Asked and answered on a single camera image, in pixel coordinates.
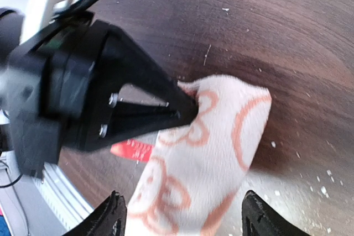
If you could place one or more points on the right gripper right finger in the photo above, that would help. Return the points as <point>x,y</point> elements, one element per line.
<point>259,218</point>

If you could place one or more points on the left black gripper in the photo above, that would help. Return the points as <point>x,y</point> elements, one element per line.
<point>58,84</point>

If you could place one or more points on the front aluminium rail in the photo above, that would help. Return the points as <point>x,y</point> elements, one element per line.
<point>61,196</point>

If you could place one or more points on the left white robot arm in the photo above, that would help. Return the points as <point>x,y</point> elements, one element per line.
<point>16,29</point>

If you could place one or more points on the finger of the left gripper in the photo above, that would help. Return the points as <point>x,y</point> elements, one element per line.
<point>103,125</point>

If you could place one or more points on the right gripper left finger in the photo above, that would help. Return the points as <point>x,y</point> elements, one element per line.
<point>109,218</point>

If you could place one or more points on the orange bunny pattern towel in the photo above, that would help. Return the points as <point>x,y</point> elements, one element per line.
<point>193,173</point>

